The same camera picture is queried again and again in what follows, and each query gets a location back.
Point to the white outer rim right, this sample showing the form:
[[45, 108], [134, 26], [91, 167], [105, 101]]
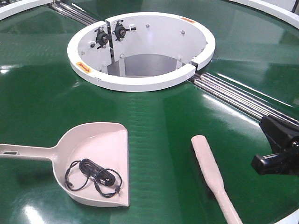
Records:
[[284, 10]]

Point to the green conveyor belt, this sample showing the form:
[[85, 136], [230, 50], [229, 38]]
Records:
[[41, 98]]

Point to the right black bearing block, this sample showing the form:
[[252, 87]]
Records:
[[120, 31]]

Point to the yellow arrow sticker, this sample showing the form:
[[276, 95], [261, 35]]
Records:
[[84, 67]]

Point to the black bearing block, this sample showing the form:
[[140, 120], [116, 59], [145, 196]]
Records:
[[102, 37], [120, 31]]

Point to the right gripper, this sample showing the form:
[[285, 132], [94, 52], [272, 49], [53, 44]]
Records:
[[283, 137]]

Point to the steel rollers right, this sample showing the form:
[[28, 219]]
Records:
[[243, 100]]

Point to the white outer rim left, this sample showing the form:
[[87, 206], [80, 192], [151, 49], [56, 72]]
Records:
[[20, 6]]

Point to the pink plastic dustpan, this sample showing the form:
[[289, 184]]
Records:
[[90, 162]]

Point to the left black bearing block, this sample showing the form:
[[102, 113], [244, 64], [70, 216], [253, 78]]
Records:
[[102, 37]]

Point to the white rim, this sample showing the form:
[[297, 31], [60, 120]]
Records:
[[284, 10], [20, 6]]

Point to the pink hand broom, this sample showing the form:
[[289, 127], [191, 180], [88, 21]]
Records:
[[213, 178]]

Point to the steel rollers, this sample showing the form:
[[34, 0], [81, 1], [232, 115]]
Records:
[[72, 11], [243, 100]]

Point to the orange warning sticker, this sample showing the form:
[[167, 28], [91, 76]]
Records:
[[188, 20]]

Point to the steel rollers top left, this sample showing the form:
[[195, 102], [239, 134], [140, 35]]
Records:
[[72, 11]]

